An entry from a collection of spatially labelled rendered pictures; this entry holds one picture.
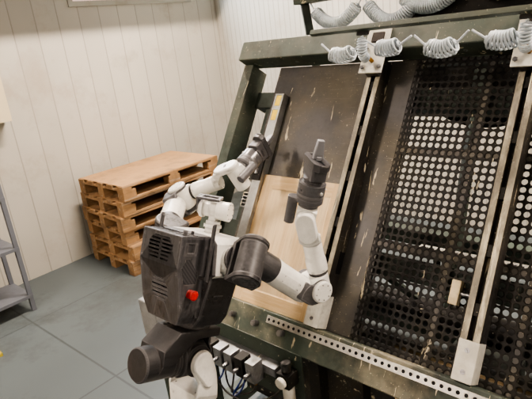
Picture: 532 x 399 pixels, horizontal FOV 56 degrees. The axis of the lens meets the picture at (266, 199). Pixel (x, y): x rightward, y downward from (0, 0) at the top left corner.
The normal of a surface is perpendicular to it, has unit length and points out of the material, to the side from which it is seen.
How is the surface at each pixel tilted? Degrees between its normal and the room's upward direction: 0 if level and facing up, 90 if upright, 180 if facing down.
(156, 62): 90
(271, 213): 58
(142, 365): 67
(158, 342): 22
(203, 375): 90
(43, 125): 90
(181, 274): 90
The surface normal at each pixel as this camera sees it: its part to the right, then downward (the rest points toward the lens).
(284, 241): -0.62, -0.25
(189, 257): 0.74, 0.13
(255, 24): -0.65, 0.31
